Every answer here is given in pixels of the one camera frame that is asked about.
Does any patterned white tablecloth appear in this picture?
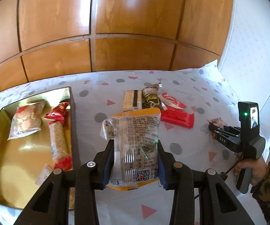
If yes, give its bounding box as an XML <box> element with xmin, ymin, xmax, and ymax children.
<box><xmin>0</xmin><ymin>59</ymin><xmax>270</xmax><ymax>225</ymax></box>

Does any cracker sandwich packet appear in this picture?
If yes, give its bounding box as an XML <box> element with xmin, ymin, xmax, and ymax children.
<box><xmin>122</xmin><ymin>90</ymin><xmax>143</xmax><ymax>112</ymax></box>

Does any small white snack packet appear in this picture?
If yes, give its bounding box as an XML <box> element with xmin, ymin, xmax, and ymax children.
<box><xmin>35</xmin><ymin>164</ymin><xmax>53</xmax><ymax>186</ymax></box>

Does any red foil candy packet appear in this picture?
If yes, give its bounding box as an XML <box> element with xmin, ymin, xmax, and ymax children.
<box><xmin>44</xmin><ymin>100</ymin><xmax>70</xmax><ymax>122</ymax></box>

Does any long rice bar packet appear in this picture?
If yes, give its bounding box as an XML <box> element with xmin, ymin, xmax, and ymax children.
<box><xmin>48</xmin><ymin>121</ymin><xmax>72</xmax><ymax>172</ymax></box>

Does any person's right hand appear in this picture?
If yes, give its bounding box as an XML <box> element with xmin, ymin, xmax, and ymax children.
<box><xmin>234</xmin><ymin>153</ymin><xmax>268</xmax><ymax>186</ymax></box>

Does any red snack packet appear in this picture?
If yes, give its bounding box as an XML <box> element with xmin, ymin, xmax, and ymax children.
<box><xmin>161</xmin><ymin>107</ymin><xmax>195</xmax><ymax>128</ymax></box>

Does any white maroon pastry packet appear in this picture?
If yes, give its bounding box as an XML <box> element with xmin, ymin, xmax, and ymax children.
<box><xmin>208</xmin><ymin>117</ymin><xmax>227</xmax><ymax>139</ymax></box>

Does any dark brown chocolate packet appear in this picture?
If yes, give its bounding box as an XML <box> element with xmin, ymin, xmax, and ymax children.
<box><xmin>142</xmin><ymin>83</ymin><xmax>164</xmax><ymax>110</ymax></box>

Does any yellow-edged clear snack packet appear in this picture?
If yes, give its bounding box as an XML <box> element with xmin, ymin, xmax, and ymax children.
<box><xmin>100</xmin><ymin>108</ymin><xmax>161</xmax><ymax>191</ymax></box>

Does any gold tin box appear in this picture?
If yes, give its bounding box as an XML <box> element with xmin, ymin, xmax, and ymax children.
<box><xmin>0</xmin><ymin>86</ymin><xmax>80</xmax><ymax>209</ymax></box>

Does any wooden wall cabinet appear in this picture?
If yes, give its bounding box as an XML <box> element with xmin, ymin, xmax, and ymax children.
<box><xmin>0</xmin><ymin>0</ymin><xmax>233</xmax><ymax>92</ymax></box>

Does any round cake clear packet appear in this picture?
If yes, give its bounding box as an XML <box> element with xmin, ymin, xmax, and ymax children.
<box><xmin>8</xmin><ymin>100</ymin><xmax>45</xmax><ymax>140</ymax></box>

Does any red white Angel Love packet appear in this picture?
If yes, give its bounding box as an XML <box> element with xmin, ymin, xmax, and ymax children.
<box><xmin>158</xmin><ymin>92</ymin><xmax>186</xmax><ymax>110</ymax></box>

